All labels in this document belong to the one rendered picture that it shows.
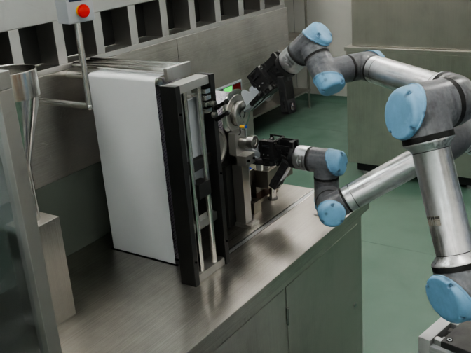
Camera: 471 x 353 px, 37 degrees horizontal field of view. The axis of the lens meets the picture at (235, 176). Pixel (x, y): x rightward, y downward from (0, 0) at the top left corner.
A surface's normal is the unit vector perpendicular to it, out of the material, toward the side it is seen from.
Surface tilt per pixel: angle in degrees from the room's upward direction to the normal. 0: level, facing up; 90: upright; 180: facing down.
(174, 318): 0
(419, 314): 0
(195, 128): 90
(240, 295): 0
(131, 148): 90
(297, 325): 90
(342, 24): 90
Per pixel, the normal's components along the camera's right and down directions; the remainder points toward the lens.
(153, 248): -0.55, 0.33
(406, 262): -0.07, -0.93
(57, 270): 0.83, 0.14
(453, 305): -0.85, 0.34
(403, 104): -0.91, 0.09
